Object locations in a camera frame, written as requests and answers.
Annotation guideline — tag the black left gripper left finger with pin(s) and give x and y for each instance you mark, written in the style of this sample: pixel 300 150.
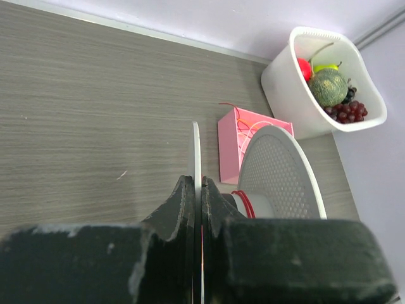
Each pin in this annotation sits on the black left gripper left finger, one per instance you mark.
pixel 151 261

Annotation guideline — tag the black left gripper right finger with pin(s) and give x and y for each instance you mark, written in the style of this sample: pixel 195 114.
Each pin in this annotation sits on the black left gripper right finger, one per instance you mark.
pixel 289 260

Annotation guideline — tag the white perforated cable spool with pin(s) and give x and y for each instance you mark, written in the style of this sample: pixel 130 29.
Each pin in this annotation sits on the white perforated cable spool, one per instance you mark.
pixel 275 181

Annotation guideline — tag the pink open box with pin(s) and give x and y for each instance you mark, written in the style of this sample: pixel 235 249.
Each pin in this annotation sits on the pink open box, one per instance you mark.
pixel 235 130

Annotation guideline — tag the white plastic basket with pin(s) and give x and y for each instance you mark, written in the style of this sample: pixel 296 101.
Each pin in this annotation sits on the white plastic basket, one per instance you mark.
pixel 289 96

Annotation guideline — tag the red grape bunch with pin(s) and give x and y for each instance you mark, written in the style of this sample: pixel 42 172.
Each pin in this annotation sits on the red grape bunch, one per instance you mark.
pixel 347 113

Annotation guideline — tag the green melon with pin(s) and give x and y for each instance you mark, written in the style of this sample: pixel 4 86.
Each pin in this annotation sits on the green melon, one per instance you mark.
pixel 328 87

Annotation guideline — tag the red apple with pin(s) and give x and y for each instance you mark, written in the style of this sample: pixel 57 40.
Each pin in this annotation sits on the red apple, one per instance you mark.
pixel 305 68

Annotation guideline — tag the yellow green pear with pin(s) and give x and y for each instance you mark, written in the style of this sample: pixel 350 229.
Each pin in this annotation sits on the yellow green pear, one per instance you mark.
pixel 318 68

